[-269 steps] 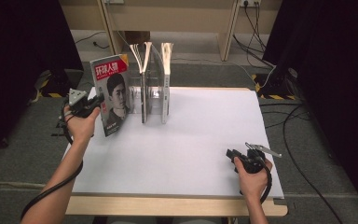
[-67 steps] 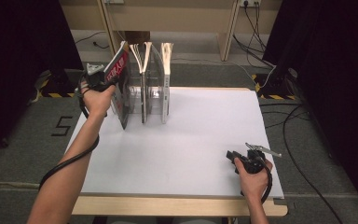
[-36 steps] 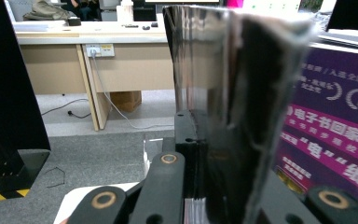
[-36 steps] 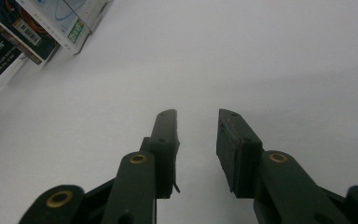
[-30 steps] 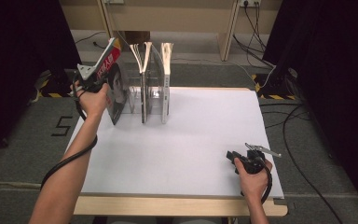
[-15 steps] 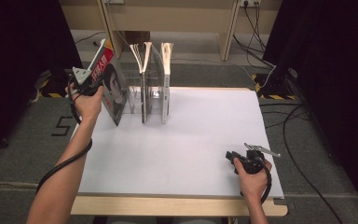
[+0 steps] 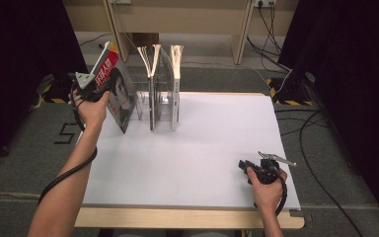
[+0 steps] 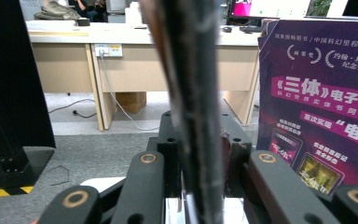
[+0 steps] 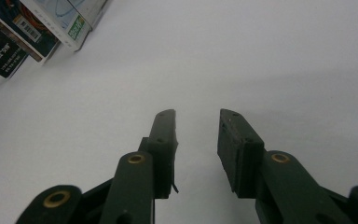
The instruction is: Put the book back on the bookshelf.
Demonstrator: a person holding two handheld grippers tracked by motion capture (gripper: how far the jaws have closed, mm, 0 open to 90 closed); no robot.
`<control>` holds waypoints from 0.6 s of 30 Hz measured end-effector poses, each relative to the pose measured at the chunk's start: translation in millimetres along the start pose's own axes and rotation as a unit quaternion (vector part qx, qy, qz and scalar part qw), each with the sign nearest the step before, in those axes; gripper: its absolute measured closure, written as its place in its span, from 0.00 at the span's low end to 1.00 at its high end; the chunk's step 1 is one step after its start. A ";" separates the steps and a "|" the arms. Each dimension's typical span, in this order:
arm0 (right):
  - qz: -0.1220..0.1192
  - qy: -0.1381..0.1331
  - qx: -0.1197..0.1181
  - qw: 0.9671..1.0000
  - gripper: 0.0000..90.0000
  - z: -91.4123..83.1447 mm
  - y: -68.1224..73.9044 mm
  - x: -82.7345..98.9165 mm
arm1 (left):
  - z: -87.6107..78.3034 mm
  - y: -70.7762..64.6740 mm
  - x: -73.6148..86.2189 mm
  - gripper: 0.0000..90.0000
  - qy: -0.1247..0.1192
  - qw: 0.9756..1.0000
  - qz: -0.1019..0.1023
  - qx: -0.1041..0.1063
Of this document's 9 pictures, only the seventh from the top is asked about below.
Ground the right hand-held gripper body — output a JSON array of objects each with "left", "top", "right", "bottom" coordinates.
[{"left": 249, "top": 150, "right": 298, "bottom": 186}]

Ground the light wooden table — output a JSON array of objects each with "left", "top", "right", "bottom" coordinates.
[{"left": 74, "top": 91, "right": 306, "bottom": 231}]

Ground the person's right hand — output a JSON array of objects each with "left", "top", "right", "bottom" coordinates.
[{"left": 245, "top": 166, "right": 289, "bottom": 215}]

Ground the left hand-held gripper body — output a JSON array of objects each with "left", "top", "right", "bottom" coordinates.
[{"left": 71, "top": 71, "right": 112, "bottom": 104}]

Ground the person's left hand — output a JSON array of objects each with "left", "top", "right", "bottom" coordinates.
[{"left": 68, "top": 88, "right": 112, "bottom": 131}]

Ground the left hand-held gripper black cable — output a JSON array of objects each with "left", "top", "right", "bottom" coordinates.
[{"left": 38, "top": 88, "right": 99, "bottom": 205}]

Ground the thick white book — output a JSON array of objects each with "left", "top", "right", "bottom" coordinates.
[{"left": 159, "top": 43, "right": 186, "bottom": 132}]

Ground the thin black floor cable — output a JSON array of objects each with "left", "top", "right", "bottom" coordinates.
[{"left": 78, "top": 32, "right": 116, "bottom": 53}]

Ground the brown magazine with red title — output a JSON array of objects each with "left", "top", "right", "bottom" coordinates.
[{"left": 89, "top": 40, "right": 138, "bottom": 134}]

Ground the white wall power outlet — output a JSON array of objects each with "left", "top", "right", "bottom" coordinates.
[{"left": 254, "top": 0, "right": 278, "bottom": 9}]

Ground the purple and blue magazine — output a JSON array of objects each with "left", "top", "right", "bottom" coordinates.
[{"left": 150, "top": 43, "right": 165, "bottom": 131}]

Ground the long black floor cable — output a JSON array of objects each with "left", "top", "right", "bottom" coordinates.
[{"left": 273, "top": 109, "right": 365, "bottom": 237}]

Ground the beige wooden desk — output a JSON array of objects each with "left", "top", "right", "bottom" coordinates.
[{"left": 62, "top": 0, "right": 300, "bottom": 66}]

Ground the hazard striped stand base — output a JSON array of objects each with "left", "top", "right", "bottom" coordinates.
[
  {"left": 39, "top": 72, "right": 90, "bottom": 105},
  {"left": 265, "top": 70, "right": 318, "bottom": 108}
]

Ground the black curtain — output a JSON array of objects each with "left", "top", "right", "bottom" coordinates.
[
  {"left": 277, "top": 0, "right": 379, "bottom": 230},
  {"left": 0, "top": 0, "right": 90, "bottom": 174}
]

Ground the thin white floor cable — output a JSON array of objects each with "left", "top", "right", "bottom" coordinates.
[{"left": 121, "top": 32, "right": 292, "bottom": 93}]

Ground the bundle of black power cables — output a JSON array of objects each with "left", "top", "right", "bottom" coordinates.
[{"left": 246, "top": 2, "right": 293, "bottom": 73}]

